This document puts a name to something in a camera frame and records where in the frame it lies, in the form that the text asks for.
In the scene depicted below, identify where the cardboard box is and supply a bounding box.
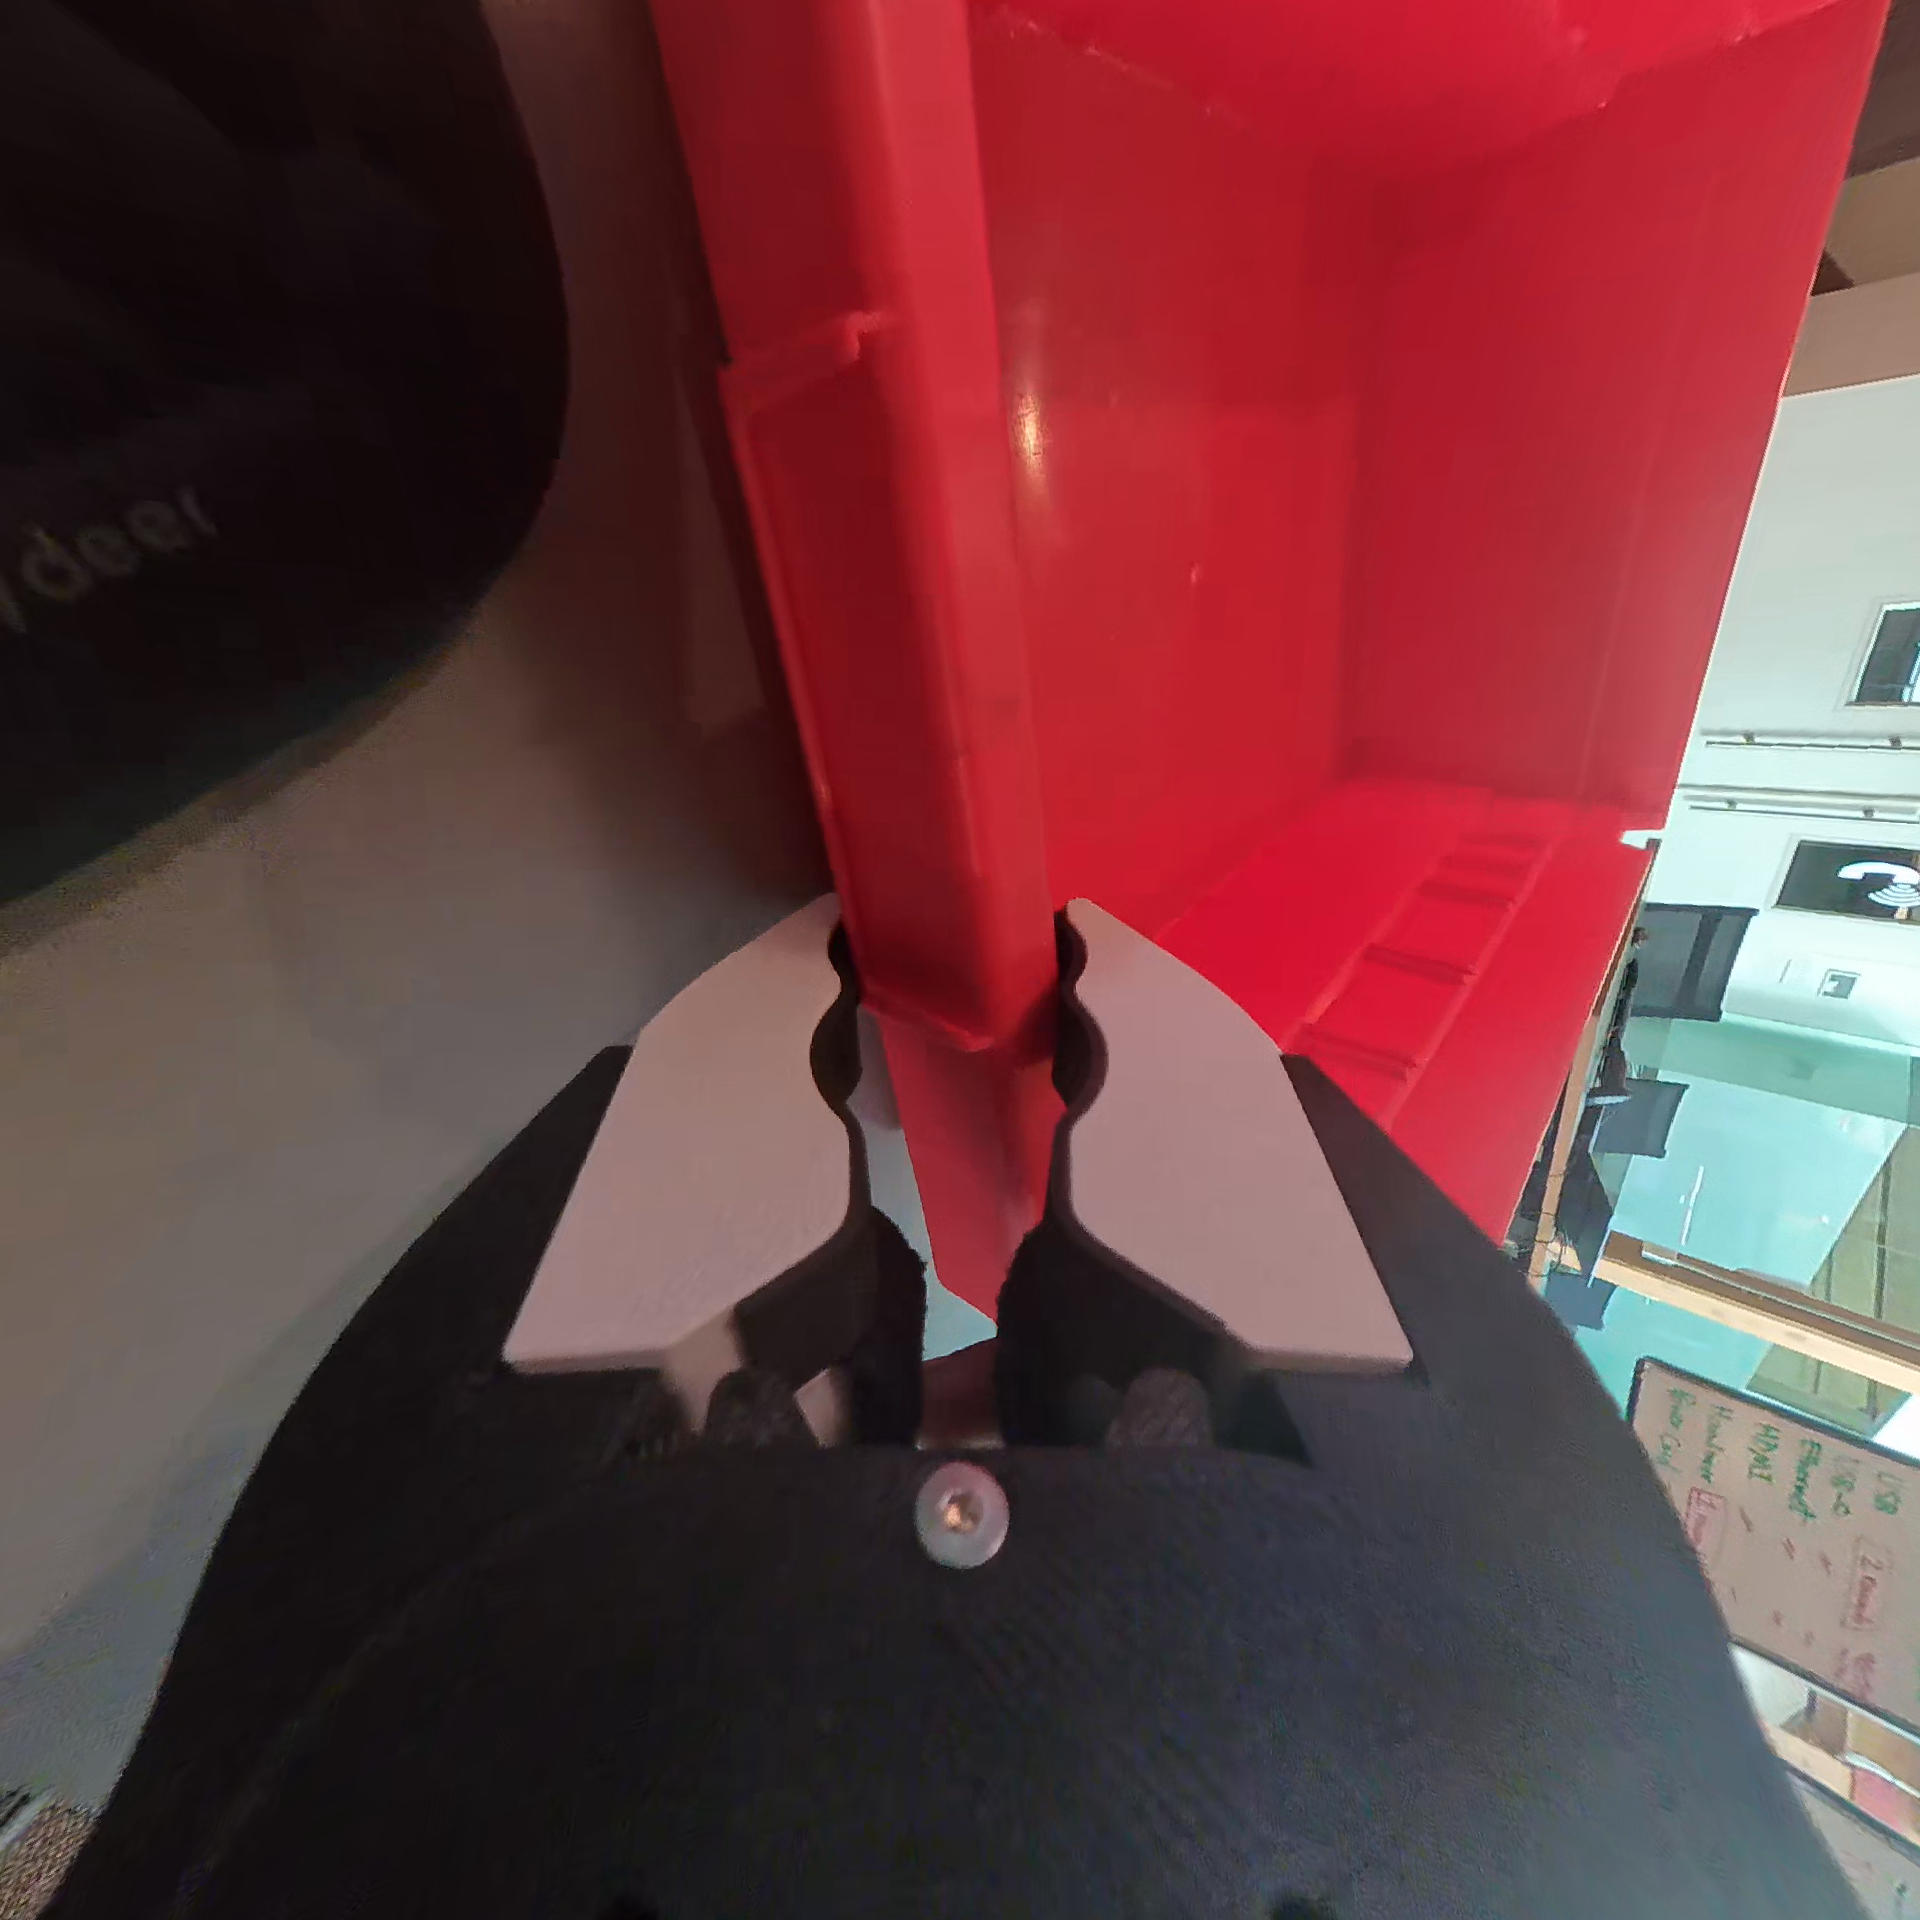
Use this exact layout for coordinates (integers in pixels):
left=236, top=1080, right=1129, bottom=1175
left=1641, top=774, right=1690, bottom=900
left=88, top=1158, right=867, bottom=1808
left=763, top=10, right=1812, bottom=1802
left=1770, top=1687, right=1920, bottom=1854

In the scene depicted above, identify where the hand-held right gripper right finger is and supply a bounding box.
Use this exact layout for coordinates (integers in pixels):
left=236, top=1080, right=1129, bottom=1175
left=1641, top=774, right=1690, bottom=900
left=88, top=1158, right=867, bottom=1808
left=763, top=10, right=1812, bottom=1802
left=997, top=900, right=1418, bottom=1449

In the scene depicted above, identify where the red plastic bin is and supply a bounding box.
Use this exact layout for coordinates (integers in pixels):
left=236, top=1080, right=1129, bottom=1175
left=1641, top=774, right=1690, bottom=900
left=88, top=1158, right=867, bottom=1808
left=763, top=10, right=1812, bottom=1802
left=646, top=0, right=1894, bottom=1327

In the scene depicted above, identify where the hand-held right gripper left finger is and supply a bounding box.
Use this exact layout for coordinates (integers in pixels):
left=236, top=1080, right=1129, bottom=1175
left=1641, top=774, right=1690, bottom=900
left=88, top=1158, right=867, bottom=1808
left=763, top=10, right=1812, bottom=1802
left=502, top=897, right=924, bottom=1449

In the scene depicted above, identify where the whiteboard with handwriting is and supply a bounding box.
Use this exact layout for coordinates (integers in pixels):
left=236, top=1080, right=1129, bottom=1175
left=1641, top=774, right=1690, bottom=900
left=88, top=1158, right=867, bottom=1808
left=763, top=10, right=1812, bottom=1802
left=1622, top=1354, right=1920, bottom=1729

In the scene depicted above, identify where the black round fabric pad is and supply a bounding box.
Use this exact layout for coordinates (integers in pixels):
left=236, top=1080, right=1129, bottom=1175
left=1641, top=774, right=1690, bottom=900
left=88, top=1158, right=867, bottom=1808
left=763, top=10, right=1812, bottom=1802
left=0, top=0, right=576, bottom=911

